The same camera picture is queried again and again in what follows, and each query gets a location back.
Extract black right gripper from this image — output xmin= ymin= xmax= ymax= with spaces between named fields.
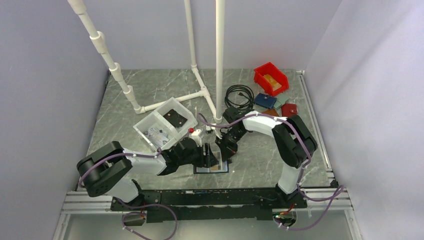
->
xmin=215 ymin=128 xmax=246 ymax=163

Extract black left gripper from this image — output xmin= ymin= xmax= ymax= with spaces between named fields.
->
xmin=178 ymin=142 xmax=219 ymax=168

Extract black leather card holder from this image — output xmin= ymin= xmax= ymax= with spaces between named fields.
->
xmin=193 ymin=151 xmax=229 ymax=175

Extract gold card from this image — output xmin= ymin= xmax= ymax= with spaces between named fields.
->
xmin=209 ymin=163 xmax=223 ymax=172
xmin=263 ymin=74 xmax=282 ymax=91

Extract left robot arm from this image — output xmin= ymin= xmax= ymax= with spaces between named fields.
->
xmin=76 ymin=137 xmax=219 ymax=210

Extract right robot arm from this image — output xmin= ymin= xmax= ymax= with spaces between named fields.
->
xmin=215 ymin=106 xmax=318 ymax=208

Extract cards in tray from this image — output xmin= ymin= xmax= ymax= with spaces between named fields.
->
xmin=143 ymin=126 xmax=169 ymax=148

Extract brown leather card holder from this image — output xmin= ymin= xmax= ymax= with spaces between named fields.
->
xmin=262 ymin=108 xmax=280 ymax=117

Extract blue leather card holder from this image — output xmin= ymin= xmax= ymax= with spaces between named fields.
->
xmin=253 ymin=93 xmax=277 ymax=109

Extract red leather card holder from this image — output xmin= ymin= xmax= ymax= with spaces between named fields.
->
xmin=281 ymin=103 xmax=298 ymax=117

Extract mint green card holder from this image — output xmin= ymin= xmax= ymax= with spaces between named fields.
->
xmin=273 ymin=93 xmax=290 ymax=110

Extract gold card in bin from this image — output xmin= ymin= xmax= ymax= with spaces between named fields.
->
xmin=263 ymin=74 xmax=282 ymax=91

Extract white plastic divided tray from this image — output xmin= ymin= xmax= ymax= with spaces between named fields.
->
xmin=133 ymin=97 xmax=198 ymax=151

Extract red plastic bin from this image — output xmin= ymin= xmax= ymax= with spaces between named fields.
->
xmin=254 ymin=62 xmax=289 ymax=97

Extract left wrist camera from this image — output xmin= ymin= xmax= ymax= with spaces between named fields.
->
xmin=188 ymin=127 xmax=204 ymax=147

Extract black coiled cable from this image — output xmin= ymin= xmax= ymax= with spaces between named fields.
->
xmin=224 ymin=84 xmax=255 ymax=110

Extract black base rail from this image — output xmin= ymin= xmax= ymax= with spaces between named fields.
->
xmin=110 ymin=187 xmax=308 ymax=223

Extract white PVC pipe frame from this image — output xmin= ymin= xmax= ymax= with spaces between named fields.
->
xmin=68 ymin=0 xmax=218 ymax=121

